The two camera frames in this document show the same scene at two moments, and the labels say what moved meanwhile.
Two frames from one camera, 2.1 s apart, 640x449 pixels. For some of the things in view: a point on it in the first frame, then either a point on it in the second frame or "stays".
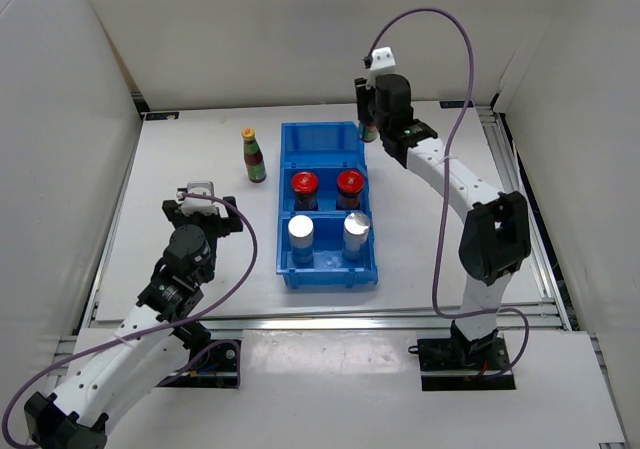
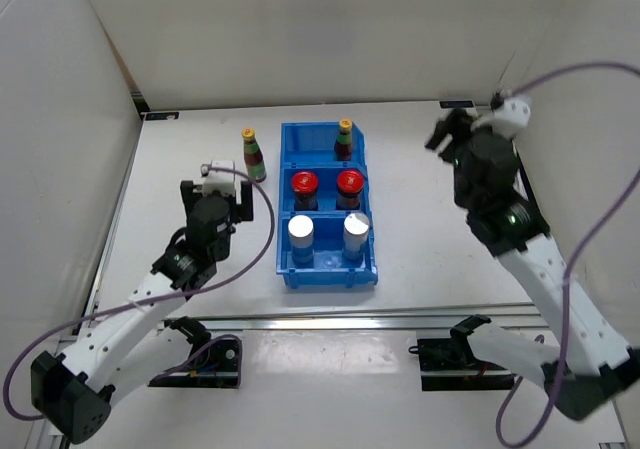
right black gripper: [363, 96] -> [459, 126]
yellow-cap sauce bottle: [368, 131] -> [343, 146]
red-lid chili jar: [350, 184] stays
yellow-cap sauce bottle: [255, 165] stays
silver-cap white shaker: [355, 231] stays
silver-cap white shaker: [301, 238] stays
